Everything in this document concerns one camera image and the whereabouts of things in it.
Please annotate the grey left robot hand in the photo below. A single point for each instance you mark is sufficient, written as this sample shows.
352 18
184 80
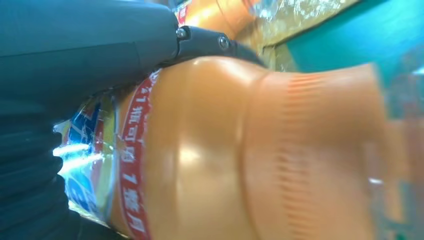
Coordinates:
82 49

